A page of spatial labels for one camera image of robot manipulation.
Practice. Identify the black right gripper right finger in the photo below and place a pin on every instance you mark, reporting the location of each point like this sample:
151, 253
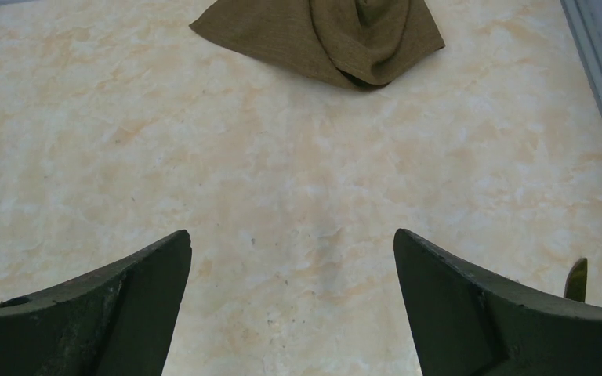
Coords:
467, 320

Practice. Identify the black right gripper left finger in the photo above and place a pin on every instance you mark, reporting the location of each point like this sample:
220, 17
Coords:
118, 319

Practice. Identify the brown cloth napkin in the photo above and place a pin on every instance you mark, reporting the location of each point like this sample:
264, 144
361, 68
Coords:
359, 45

